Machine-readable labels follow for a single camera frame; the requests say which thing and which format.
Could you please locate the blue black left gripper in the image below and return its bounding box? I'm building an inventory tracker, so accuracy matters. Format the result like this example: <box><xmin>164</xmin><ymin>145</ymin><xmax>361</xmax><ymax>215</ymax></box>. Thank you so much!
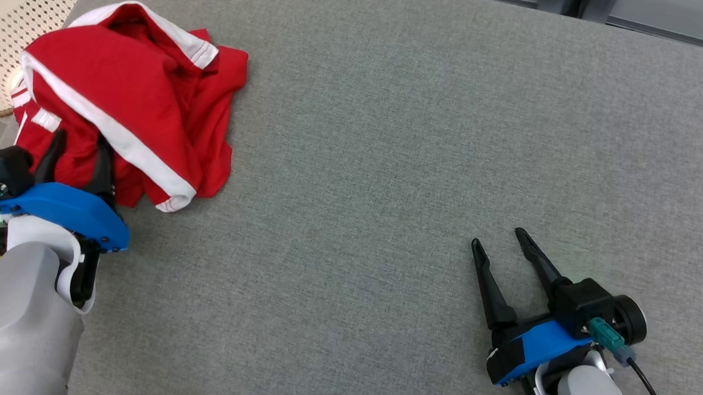
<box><xmin>0</xmin><ymin>126</ymin><xmax>136</xmax><ymax>274</ymax></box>

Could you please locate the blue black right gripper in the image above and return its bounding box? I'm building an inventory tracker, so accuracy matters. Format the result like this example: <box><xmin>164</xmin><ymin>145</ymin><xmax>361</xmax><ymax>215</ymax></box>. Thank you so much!
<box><xmin>464</xmin><ymin>225</ymin><xmax>653</xmax><ymax>395</ymax></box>

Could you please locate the red garment with white stripes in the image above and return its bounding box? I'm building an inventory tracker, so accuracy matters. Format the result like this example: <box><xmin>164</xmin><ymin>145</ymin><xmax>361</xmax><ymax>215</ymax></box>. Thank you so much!
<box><xmin>4</xmin><ymin>0</ymin><xmax>253</xmax><ymax>218</ymax></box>

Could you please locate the cream perforated laundry basket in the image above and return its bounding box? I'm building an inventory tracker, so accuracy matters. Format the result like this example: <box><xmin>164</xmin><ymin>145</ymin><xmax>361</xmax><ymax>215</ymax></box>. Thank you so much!
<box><xmin>0</xmin><ymin>0</ymin><xmax>100</xmax><ymax>125</ymax></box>

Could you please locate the grey fabric sofa surface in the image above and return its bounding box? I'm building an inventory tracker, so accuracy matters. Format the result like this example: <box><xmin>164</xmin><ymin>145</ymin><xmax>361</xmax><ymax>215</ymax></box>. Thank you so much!
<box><xmin>0</xmin><ymin>0</ymin><xmax>703</xmax><ymax>395</ymax></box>

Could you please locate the right black cable teal plug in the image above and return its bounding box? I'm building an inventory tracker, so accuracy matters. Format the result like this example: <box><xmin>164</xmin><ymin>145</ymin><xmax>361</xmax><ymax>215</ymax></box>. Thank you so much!
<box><xmin>584</xmin><ymin>318</ymin><xmax>684</xmax><ymax>395</ymax></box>

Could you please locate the grey metal partition post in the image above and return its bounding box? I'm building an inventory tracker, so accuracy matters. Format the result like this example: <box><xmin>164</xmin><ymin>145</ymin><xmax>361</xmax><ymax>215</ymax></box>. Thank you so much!
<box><xmin>536</xmin><ymin>0</ymin><xmax>611</xmax><ymax>23</ymax></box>

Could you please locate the grey partition base rail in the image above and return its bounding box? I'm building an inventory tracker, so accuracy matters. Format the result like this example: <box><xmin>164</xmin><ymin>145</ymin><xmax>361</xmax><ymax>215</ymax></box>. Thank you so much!
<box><xmin>401</xmin><ymin>0</ymin><xmax>703</xmax><ymax>54</ymax></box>

